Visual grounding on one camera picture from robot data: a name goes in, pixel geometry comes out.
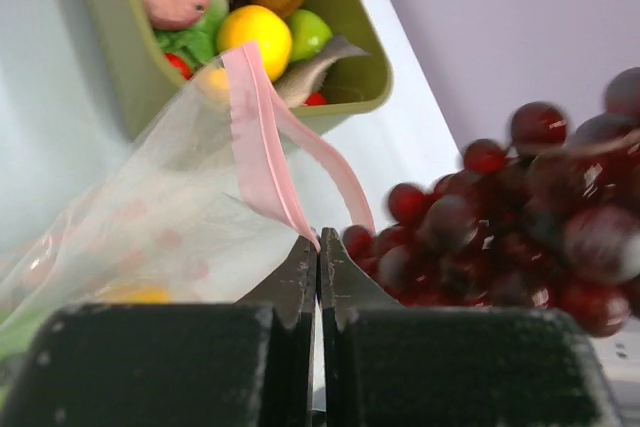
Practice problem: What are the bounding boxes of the olive green plastic bin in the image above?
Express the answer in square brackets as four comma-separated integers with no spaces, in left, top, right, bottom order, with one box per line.
[85,0,393,137]

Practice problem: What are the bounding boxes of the yellow toy banana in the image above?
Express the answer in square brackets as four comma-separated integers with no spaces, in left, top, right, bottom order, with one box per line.
[195,65,230,112]

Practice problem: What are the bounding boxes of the green toy broccoli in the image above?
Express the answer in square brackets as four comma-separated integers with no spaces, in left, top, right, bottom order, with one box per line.
[154,0,229,71]

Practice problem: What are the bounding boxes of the yellow toy apple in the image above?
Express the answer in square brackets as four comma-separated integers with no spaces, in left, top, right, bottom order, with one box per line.
[216,5,293,81]

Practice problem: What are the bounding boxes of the yellow toy lemon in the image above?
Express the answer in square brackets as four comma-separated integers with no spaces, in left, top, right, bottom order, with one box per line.
[103,286,171,304]

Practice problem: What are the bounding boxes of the red toy tomato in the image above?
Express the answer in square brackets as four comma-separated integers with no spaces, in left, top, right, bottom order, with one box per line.
[165,53,193,80]

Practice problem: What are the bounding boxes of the clear zip top bag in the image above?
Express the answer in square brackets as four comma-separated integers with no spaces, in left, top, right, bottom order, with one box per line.
[1,42,374,354]

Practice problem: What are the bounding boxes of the grey toy fish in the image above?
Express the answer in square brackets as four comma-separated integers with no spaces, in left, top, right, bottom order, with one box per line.
[274,34,370,109]

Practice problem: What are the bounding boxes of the dark purple toy grapes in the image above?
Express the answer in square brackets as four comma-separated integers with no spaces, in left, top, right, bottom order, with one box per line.
[342,67,639,338]

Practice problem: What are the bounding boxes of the green toy apple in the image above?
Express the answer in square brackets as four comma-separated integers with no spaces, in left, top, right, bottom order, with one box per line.
[286,9,333,63]

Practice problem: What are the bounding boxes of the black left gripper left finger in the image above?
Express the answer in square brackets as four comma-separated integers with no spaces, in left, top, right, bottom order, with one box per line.
[1,239,318,427]

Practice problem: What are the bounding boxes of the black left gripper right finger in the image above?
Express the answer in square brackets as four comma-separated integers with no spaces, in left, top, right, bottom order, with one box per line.
[319,228,623,426]

